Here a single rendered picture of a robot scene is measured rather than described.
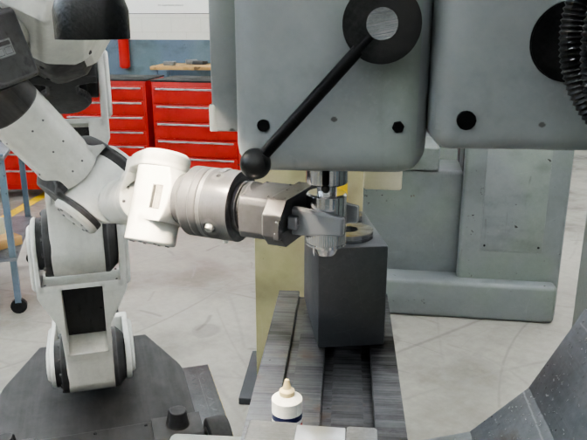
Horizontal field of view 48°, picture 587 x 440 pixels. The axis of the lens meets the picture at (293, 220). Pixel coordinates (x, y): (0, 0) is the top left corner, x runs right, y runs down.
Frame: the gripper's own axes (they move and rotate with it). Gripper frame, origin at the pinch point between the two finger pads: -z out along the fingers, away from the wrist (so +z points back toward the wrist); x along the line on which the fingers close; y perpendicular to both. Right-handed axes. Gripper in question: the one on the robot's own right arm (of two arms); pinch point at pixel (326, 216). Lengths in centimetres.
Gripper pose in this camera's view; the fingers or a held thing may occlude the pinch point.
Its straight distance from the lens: 77.5
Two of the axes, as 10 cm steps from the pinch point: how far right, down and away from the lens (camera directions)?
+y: -0.1, 9.6, 2.9
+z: -9.2, -1.2, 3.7
